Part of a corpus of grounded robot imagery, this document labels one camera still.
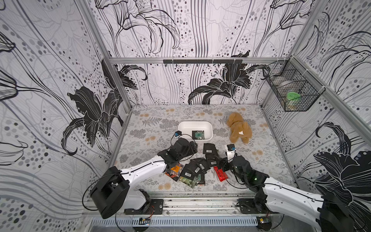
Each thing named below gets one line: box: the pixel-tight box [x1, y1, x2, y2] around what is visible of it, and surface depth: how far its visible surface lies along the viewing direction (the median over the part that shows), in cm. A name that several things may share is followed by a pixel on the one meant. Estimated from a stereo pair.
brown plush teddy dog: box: [226, 112, 253, 145], surface depth 95 cm
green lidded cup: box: [285, 91, 301, 111], surface depth 81 cm
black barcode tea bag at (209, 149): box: [202, 143, 218, 155], surface depth 95 cm
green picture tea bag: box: [191, 130, 205, 140], surface depth 103 cm
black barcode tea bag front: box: [180, 160, 202, 181], surface depth 85 cm
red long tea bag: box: [213, 165, 229, 183], surface depth 84 cm
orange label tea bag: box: [165, 162, 185, 178], surface depth 85 cm
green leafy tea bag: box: [178, 174, 201, 189], surface depth 82 cm
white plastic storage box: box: [177, 120, 214, 143], surface depth 103 cm
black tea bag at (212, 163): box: [206, 158, 219, 168], surface depth 89 cm
